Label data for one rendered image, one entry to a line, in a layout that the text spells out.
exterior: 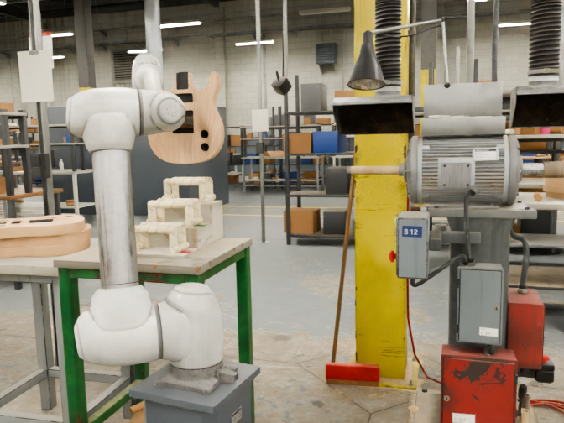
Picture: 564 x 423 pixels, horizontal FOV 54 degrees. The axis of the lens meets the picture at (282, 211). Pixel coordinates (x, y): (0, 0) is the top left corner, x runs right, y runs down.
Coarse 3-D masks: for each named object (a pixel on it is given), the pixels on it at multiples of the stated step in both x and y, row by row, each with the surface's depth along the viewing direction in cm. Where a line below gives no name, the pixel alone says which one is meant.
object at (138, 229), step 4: (136, 228) 217; (140, 228) 217; (144, 228) 216; (148, 228) 216; (152, 228) 216; (156, 228) 215; (160, 228) 215; (164, 228) 214; (168, 228) 214; (172, 228) 214; (176, 228) 215; (136, 232) 218; (140, 232) 217; (144, 232) 217; (148, 232) 216; (152, 232) 216; (156, 232) 216; (160, 232) 215; (164, 232) 215; (168, 232) 214
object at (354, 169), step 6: (354, 168) 214; (360, 168) 213; (366, 168) 213; (372, 168) 212; (378, 168) 211; (384, 168) 211; (390, 168) 210; (396, 168) 209; (354, 174) 215; (360, 174) 214; (366, 174) 214; (372, 174) 213; (378, 174) 212; (384, 174) 212; (390, 174) 211; (396, 174) 210
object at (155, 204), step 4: (148, 204) 232; (152, 204) 232; (156, 204) 231; (160, 204) 231; (164, 204) 230; (168, 204) 230; (172, 204) 229; (176, 204) 229; (180, 204) 229; (184, 204) 228; (188, 204) 228
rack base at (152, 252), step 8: (152, 248) 227; (160, 248) 227; (168, 248) 227; (192, 248) 226; (144, 256) 217; (152, 256) 216; (160, 256) 215; (168, 256) 214; (176, 256) 213; (184, 256) 213
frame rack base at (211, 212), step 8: (168, 208) 245; (176, 208) 244; (184, 208) 243; (208, 208) 241; (216, 208) 246; (168, 216) 246; (176, 216) 245; (184, 216) 244; (208, 216) 241; (216, 216) 246; (216, 224) 247; (216, 232) 247; (216, 240) 247
